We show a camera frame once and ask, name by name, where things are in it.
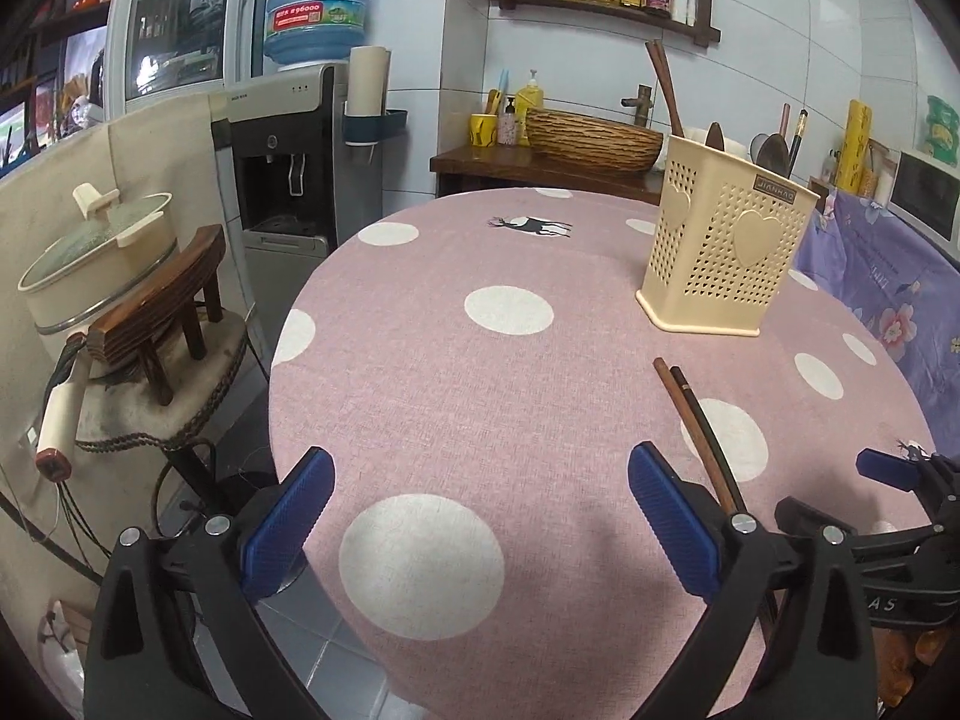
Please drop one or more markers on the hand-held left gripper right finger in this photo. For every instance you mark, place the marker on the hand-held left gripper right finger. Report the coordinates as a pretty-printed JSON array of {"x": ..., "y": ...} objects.
[{"x": 675, "y": 525}]

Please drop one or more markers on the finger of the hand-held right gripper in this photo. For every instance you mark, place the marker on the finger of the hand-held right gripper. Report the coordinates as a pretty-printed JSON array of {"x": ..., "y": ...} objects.
[
  {"x": 900, "y": 551},
  {"x": 889, "y": 466}
]

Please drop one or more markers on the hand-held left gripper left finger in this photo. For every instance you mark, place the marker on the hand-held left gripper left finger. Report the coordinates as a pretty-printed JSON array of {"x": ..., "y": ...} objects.
[{"x": 289, "y": 525}]

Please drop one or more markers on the dark wooden chopstick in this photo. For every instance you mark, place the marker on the dark wooden chopstick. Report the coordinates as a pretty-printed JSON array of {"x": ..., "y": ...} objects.
[{"x": 705, "y": 427}]

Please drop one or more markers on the brown wooden chopstick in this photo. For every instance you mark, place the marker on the brown wooden chopstick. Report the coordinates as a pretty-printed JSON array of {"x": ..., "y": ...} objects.
[
  {"x": 785, "y": 120},
  {"x": 688, "y": 420}
]

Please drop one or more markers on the beige perforated utensil holder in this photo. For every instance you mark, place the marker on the beige perforated utensil holder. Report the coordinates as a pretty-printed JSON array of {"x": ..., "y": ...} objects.
[{"x": 720, "y": 262}]

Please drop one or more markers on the grey metal spoon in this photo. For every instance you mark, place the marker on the grey metal spoon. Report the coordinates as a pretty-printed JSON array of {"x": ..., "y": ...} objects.
[{"x": 772, "y": 154}]

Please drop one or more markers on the black chopstick with yellow band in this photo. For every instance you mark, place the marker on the black chopstick with yellow band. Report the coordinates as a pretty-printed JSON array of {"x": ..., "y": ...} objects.
[{"x": 799, "y": 131}]

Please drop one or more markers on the person's right hand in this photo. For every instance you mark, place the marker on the person's right hand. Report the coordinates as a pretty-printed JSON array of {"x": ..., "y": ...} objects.
[{"x": 934, "y": 649}]

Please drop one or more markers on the purple floral cloth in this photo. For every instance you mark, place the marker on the purple floral cloth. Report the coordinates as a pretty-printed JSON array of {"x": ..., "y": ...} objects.
[{"x": 885, "y": 292}]

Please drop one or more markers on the pink polka dot tablecloth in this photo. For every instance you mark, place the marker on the pink polka dot tablecloth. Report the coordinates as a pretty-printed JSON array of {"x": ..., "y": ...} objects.
[{"x": 525, "y": 405}]

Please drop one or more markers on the dark wooden stool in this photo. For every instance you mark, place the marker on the dark wooden stool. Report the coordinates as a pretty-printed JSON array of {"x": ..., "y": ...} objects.
[{"x": 150, "y": 307}]

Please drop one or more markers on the white plastic bag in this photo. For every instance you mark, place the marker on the white plastic bag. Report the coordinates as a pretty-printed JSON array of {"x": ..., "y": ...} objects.
[{"x": 64, "y": 660}]

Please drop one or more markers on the white microwave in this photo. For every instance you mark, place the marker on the white microwave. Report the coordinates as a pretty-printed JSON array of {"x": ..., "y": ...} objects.
[{"x": 926, "y": 191}]

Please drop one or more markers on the small clear bottle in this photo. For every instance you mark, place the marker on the small clear bottle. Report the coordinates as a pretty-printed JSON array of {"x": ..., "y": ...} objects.
[{"x": 829, "y": 166}]

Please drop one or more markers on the white pot with lid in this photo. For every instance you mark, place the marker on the white pot with lid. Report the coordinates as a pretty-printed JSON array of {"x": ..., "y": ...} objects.
[{"x": 97, "y": 262}]

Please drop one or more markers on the yellow wrapped roll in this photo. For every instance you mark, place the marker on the yellow wrapped roll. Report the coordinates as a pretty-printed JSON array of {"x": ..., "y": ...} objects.
[{"x": 855, "y": 142}]

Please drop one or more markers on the green snack packet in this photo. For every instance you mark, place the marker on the green snack packet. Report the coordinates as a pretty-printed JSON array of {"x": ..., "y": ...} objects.
[{"x": 941, "y": 127}]

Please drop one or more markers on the white bowl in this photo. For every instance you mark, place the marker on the white bowl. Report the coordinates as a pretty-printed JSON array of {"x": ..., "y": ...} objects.
[{"x": 739, "y": 150}]

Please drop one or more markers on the dark spoon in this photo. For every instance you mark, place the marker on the dark spoon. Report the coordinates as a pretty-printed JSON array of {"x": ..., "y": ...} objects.
[{"x": 715, "y": 136}]

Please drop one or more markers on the beige screen panel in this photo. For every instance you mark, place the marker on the beige screen panel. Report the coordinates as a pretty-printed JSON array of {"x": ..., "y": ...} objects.
[{"x": 172, "y": 150}]

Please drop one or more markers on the woven basket sink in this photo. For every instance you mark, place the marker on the woven basket sink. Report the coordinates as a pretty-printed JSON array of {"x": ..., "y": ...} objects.
[{"x": 592, "y": 139}]

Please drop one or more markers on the wooden counter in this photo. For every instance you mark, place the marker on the wooden counter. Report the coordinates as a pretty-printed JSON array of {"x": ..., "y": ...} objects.
[{"x": 487, "y": 165}]

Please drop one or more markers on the grey water dispenser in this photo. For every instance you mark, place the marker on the grey water dispenser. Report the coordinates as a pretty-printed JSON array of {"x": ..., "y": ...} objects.
[{"x": 277, "y": 112}]

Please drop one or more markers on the bamboo style faucet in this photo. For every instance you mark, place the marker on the bamboo style faucet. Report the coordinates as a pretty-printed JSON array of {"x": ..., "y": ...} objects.
[{"x": 641, "y": 101}]

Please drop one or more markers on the long brown chopstick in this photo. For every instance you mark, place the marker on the long brown chopstick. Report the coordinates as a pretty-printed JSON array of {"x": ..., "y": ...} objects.
[
  {"x": 671, "y": 94},
  {"x": 660, "y": 82}
]

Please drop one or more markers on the dotted pump bottle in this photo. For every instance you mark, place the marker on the dotted pump bottle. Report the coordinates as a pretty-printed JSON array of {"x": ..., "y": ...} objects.
[{"x": 510, "y": 124}]

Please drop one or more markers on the yellow cup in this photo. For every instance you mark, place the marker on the yellow cup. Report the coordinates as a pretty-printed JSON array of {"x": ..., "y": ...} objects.
[{"x": 484, "y": 129}]

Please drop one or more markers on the yellow soap bottle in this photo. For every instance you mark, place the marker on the yellow soap bottle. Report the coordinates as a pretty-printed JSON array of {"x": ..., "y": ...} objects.
[{"x": 531, "y": 94}]

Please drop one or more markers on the glass window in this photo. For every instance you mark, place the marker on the glass window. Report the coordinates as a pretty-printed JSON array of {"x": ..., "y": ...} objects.
[{"x": 172, "y": 15}]

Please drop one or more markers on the dark display shelf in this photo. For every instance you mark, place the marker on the dark display shelf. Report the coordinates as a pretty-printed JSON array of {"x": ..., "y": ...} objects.
[{"x": 45, "y": 52}]

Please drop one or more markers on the blue wall holder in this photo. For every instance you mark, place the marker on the blue wall holder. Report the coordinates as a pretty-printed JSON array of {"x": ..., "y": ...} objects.
[{"x": 375, "y": 127}]

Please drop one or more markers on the wooden wall shelf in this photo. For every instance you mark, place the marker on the wooden wall shelf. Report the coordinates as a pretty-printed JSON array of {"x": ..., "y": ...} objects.
[{"x": 600, "y": 9}]

